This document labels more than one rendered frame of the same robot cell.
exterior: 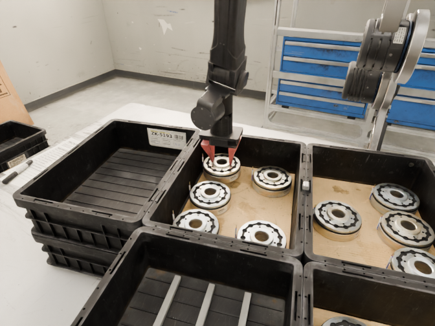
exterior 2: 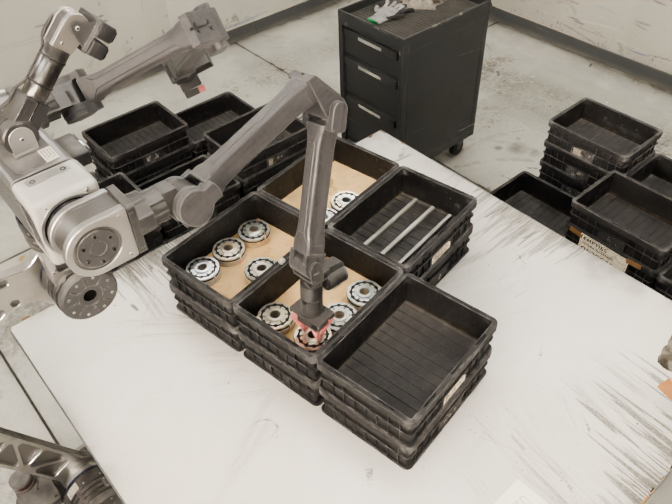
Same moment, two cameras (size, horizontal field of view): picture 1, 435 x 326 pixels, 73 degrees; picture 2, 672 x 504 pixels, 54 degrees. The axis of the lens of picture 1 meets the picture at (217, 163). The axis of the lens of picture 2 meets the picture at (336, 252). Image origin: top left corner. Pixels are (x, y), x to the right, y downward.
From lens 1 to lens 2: 198 cm
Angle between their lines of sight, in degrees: 99
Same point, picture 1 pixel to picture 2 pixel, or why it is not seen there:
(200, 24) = not seen: outside the picture
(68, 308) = not seen: hidden behind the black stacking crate
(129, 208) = (409, 340)
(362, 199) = (219, 286)
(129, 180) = (405, 376)
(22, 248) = (513, 399)
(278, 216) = (295, 294)
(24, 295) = (498, 353)
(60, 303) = not seen: hidden behind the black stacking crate
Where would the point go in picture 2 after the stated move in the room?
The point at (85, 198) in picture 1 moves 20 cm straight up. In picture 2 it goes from (448, 364) to (455, 315)
